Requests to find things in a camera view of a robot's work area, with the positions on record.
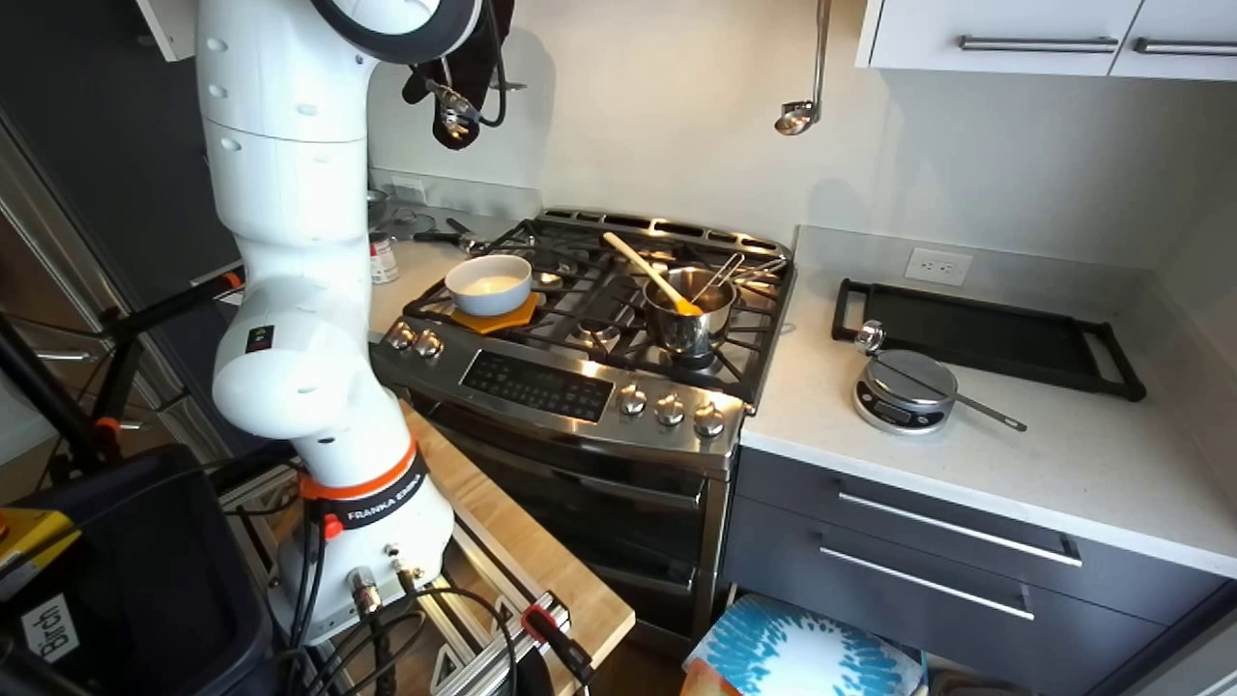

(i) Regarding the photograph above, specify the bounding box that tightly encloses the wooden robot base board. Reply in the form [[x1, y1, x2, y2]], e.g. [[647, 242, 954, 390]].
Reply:
[[402, 405, 634, 664]]

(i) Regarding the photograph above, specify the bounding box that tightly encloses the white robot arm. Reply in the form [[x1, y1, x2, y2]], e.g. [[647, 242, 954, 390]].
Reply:
[[199, 0, 483, 646]]

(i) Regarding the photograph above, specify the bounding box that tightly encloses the round black kitchen scale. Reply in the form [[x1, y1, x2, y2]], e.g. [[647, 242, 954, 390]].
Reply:
[[853, 350, 959, 434]]

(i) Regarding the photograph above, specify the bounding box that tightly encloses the stainless steel gas stove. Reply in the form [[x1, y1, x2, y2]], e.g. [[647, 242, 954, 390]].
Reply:
[[371, 211, 791, 643]]

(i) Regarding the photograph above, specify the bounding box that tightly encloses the wooden spoon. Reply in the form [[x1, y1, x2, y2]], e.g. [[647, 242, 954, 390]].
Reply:
[[604, 234, 704, 316]]

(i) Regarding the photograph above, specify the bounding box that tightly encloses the yellow silicone trivet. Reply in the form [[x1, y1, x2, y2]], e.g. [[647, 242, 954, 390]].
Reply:
[[445, 295, 545, 337]]

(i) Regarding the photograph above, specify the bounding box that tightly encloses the white ceramic bowl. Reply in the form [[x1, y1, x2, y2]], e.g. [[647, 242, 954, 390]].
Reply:
[[445, 257, 530, 316]]

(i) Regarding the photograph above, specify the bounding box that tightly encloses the shiny chrome cap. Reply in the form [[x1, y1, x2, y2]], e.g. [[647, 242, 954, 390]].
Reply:
[[860, 322, 885, 351]]

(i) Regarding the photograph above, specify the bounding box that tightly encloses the hanging steel ladle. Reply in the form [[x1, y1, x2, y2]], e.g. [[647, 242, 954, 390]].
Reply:
[[772, 0, 831, 137]]

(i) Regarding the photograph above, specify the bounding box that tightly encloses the dark oven mitt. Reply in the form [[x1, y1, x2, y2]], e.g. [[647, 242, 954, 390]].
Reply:
[[402, 0, 514, 151]]

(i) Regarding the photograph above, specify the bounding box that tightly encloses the blue patterned box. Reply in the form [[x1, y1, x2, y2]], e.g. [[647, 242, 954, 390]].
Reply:
[[682, 596, 927, 696]]

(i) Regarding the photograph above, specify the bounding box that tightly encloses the black griddle tray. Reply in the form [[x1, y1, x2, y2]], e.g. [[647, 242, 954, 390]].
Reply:
[[831, 278, 1147, 404]]

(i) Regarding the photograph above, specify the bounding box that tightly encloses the grey drawer cabinet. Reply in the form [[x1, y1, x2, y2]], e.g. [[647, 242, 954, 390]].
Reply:
[[724, 449, 1232, 696]]

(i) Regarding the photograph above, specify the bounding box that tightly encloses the black bin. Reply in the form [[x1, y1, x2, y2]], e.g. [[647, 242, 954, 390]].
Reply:
[[0, 447, 277, 696]]

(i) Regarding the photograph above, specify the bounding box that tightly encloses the white upper cabinet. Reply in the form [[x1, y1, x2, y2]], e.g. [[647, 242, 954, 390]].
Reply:
[[860, 0, 1237, 83]]

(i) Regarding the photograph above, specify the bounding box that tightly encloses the white wall outlet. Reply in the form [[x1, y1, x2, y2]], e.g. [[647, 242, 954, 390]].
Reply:
[[906, 247, 970, 287]]

